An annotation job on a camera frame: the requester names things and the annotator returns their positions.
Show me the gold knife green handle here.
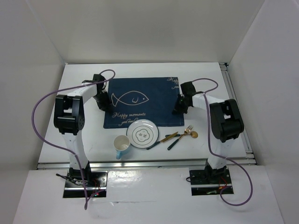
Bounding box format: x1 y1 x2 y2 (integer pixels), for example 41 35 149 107
146 132 178 150

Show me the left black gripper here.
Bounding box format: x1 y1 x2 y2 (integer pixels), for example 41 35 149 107
92 91 112 113

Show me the aluminium front rail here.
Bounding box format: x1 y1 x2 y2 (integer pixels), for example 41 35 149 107
37 157 257 170

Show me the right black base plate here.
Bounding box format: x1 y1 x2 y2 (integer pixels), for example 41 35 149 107
186 169 234 196

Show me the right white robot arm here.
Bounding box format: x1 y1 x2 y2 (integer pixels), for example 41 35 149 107
172 81 244 183

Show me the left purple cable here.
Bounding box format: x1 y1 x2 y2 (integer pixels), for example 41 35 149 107
31 69 116 210

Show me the white plate green rim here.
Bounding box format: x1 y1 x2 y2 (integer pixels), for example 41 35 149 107
126 119 159 150

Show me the gold fork green handle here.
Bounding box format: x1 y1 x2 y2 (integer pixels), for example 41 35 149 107
167 125 193 150

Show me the gold spoon green handle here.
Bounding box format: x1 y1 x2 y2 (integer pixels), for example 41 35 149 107
165 131 198 138

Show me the blue fish placemat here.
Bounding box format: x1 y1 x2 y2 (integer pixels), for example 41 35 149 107
103 77 185 129

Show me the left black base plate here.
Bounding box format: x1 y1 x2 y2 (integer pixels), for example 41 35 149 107
56 171 108 198

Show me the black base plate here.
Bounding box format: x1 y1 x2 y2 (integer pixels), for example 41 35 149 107
56 171 108 198
186 169 234 196

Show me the blue white mug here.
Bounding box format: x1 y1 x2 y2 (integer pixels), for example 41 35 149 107
114 135 130 160

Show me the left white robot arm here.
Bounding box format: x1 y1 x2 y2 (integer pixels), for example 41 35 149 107
54 74 112 186

